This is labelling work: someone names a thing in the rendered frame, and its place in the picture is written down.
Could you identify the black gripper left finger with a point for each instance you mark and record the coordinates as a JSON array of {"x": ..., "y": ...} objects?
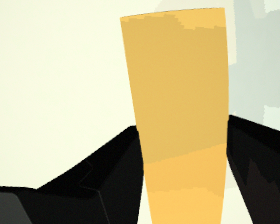
[{"x": 104, "y": 188}]

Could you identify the yellow bar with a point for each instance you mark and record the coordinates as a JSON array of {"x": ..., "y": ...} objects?
[{"x": 178, "y": 69}]

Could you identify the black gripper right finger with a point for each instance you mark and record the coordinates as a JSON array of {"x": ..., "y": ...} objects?
[{"x": 253, "y": 153}]

